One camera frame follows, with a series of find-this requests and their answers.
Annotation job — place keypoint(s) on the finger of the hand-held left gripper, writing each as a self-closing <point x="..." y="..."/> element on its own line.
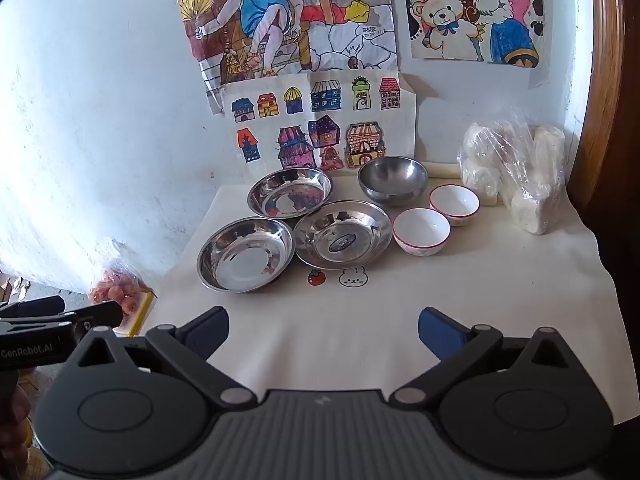
<point x="30" y="306"/>
<point x="95" y="316"/>

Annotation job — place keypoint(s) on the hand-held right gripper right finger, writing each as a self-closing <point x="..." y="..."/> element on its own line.
<point x="440" y="332"/>

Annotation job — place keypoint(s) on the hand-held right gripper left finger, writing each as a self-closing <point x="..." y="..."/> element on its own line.
<point x="207" y="332"/>

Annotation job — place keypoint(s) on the plain steel plate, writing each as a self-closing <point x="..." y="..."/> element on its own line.
<point x="245" y="255"/>

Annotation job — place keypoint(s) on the white bowl with red rim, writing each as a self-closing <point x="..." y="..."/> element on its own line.
<point x="454" y="202"/>
<point x="420" y="230"/>

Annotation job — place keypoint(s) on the steel plate with blue label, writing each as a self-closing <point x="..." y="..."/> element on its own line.
<point x="345" y="240"/>

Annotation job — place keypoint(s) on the steel plate with rim label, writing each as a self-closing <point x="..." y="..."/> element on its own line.
<point x="290" y="192"/>

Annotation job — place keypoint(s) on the deep steel bowl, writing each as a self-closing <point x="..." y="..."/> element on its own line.
<point x="392" y="175"/>

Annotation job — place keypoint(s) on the person's left hand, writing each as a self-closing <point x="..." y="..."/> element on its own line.
<point x="12" y="420"/>

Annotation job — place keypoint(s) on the bag of red fruit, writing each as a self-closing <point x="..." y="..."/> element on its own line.
<point x="117" y="287"/>

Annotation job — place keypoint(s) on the white printed tablecloth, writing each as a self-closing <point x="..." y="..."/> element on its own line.
<point x="350" y="320"/>

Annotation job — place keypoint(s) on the cream white sticks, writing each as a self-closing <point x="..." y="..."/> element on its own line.
<point x="442" y="170"/>

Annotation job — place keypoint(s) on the clear plastic bag of white lumps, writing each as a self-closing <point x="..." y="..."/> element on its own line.
<point x="505" y="160"/>

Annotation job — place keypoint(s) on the drawing of colourful houses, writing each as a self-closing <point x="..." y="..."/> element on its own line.
<point x="300" y="120"/>

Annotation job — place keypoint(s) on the drawing with teddy bear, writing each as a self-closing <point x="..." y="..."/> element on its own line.
<point x="450" y="20"/>

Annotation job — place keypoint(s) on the drawing of child with fan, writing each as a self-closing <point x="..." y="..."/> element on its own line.
<point x="280" y="10"/>

